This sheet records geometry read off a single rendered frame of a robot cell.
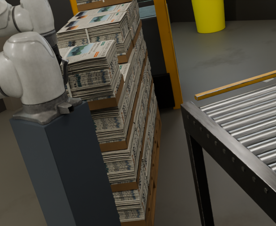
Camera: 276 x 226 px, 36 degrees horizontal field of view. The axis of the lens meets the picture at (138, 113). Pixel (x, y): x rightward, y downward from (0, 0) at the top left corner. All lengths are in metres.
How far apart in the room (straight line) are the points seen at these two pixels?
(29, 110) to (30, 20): 0.36
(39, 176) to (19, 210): 1.37
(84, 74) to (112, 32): 0.62
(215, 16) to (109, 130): 4.09
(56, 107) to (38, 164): 0.23
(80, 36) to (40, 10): 0.81
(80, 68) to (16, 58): 0.46
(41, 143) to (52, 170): 0.11
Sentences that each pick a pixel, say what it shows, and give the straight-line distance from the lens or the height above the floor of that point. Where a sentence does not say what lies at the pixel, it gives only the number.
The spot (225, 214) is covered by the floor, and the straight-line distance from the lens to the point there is 2.42.
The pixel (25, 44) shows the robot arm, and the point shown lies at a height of 1.25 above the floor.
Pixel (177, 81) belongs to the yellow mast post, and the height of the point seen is 0.25.
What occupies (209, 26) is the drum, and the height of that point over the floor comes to 0.09.
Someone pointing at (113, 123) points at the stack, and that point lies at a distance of 1.88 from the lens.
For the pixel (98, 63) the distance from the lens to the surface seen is 1.75.
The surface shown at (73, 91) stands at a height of 0.93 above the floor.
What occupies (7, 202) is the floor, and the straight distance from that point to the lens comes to 3.05.
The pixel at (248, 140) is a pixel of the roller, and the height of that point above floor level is 0.79.
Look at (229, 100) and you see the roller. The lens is 1.76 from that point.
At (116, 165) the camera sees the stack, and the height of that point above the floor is 0.52.
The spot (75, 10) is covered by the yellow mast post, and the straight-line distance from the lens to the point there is 3.52.
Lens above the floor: 1.52
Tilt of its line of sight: 24 degrees down
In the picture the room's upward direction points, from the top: 13 degrees counter-clockwise
